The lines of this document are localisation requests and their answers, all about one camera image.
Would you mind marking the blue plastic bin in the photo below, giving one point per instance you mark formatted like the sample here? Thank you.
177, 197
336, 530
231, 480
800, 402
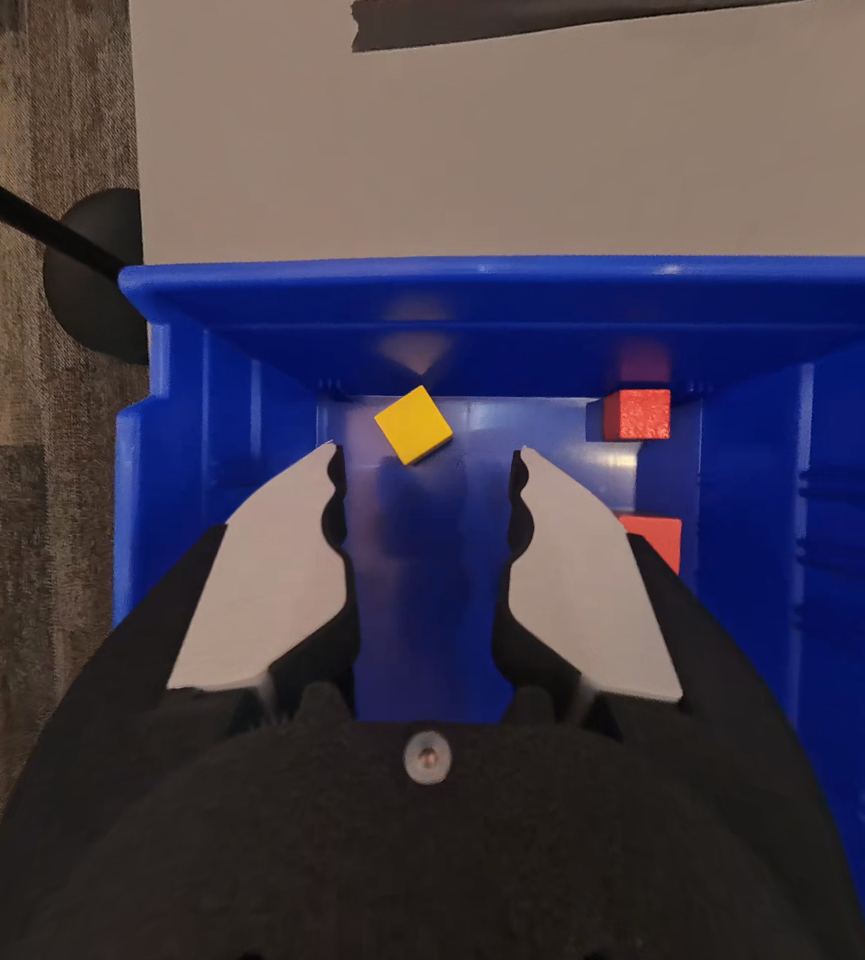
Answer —
762, 450

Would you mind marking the red wooden cube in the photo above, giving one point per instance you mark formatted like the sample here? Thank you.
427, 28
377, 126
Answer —
657, 540
636, 414

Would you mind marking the black round caster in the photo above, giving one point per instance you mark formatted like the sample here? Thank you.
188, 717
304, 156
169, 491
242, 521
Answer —
99, 315

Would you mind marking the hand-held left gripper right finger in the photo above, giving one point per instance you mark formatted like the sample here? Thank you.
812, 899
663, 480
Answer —
590, 600

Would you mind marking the black tripod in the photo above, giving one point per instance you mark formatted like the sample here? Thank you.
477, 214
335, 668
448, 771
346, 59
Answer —
27, 217

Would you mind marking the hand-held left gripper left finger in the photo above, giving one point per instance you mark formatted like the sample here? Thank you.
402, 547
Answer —
267, 592

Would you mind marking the yellow wooden cube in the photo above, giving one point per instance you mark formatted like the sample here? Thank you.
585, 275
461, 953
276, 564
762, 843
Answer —
414, 424

